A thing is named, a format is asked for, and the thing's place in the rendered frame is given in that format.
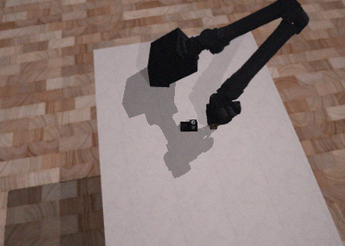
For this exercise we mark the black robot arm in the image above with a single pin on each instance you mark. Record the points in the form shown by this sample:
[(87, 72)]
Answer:
[(215, 40)]

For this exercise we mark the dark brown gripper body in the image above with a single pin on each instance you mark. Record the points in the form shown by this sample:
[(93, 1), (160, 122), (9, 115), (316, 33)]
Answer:
[(211, 118)]

